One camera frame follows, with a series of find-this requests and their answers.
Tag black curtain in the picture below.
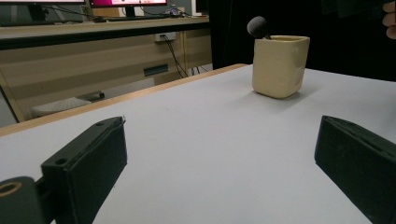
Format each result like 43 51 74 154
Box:
206 0 396 83

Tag light wooden desk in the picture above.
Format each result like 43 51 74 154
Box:
0 16 215 123

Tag black hanging cables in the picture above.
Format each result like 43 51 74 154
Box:
160 35 210 79

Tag black object under desk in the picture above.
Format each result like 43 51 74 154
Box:
78 90 106 103

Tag monitor with pink screen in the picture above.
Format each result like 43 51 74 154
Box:
89 0 169 18

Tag white power socket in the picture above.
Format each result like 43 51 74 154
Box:
154 31 177 43

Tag beige square cup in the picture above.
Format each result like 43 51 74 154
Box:
251 35 311 100

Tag black makeup brush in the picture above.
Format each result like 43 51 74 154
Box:
247 16 273 41

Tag white perforated object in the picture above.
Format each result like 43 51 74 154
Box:
30 96 93 119

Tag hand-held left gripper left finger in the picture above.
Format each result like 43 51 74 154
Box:
40 116 129 224

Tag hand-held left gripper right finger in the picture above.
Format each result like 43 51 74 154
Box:
313 115 396 224

